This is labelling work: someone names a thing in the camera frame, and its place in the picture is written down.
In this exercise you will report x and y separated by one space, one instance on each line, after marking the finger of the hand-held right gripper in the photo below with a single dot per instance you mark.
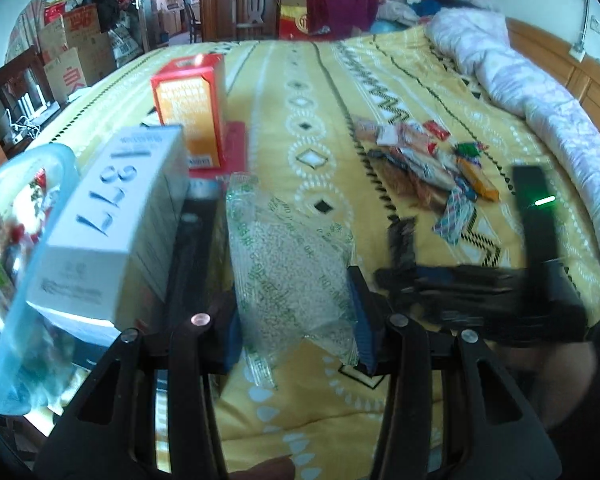
402 242
445 280

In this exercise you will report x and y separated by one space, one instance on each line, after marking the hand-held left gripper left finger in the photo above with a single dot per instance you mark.
227 341

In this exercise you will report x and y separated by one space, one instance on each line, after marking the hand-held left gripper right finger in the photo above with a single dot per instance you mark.
362 320

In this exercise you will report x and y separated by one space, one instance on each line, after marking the clear sesame snack packet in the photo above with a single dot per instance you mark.
290 280

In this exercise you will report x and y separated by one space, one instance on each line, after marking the pile of small snack wrappers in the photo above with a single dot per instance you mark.
420 160

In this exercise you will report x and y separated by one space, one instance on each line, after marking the heap of assorted snack packets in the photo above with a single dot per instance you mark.
22 210

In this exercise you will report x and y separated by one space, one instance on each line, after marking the clear plastic bowl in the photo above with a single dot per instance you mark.
55 161

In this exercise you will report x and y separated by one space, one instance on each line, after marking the person's right hand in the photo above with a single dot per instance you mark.
555 385

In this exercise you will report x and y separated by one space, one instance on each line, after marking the person's left hand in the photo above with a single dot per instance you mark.
265 471

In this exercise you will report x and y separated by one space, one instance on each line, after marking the white carton with blue print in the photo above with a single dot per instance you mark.
100 220

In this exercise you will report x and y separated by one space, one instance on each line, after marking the wooden headboard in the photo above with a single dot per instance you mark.
580 82

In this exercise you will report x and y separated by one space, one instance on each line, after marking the lavender quilt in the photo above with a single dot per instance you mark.
480 50

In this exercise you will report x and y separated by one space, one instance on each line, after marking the orange red carton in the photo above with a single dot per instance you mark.
190 110

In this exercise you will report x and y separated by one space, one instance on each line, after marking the red and yellow gift box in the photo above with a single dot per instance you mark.
295 20

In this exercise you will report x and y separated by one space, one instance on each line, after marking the wooden chair with carved back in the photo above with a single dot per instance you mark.
252 5

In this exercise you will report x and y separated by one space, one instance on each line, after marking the white power strip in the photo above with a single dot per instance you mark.
20 136

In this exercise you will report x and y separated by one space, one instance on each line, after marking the dining chair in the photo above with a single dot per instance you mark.
192 20

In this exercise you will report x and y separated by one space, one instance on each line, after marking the large cardboard box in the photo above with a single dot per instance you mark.
80 72

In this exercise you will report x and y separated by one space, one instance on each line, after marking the wooden wardrobe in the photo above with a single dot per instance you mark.
215 0

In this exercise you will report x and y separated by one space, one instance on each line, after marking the white router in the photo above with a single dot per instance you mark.
30 105

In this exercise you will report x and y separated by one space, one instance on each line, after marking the white printed plastic bag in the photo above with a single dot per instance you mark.
125 42

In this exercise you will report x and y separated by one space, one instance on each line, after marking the dark wooden chair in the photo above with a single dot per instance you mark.
15 72

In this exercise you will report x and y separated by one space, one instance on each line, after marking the wooden door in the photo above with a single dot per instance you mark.
144 5

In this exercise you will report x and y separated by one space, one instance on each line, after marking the plain cardboard box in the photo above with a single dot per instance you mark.
54 40

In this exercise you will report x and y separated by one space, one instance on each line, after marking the black bag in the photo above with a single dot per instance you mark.
107 10

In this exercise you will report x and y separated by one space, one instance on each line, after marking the cardboard box with red print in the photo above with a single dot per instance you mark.
82 20

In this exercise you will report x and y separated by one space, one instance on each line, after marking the round tabletop with floral cloth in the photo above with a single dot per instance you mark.
30 15

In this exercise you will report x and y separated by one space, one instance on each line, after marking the white wall socket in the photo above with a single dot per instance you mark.
577 54

